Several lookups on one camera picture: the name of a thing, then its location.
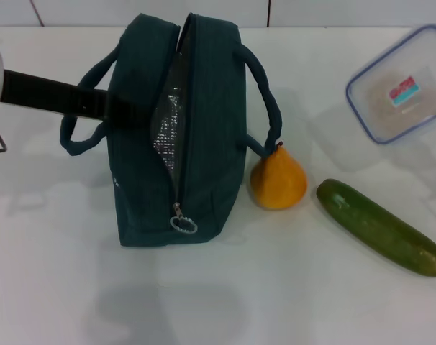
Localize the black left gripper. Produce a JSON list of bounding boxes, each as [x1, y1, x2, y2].
[[1, 69, 155, 129]]

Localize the dark teal insulated lunch bag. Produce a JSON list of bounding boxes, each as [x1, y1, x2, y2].
[[59, 13, 286, 249]]

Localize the orange yellow pear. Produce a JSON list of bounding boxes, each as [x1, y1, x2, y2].
[[249, 142, 308, 211]]

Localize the green cucumber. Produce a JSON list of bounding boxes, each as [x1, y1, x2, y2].
[[315, 178, 436, 278]]

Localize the clear food container blue seal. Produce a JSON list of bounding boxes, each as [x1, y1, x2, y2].
[[345, 24, 436, 147]]

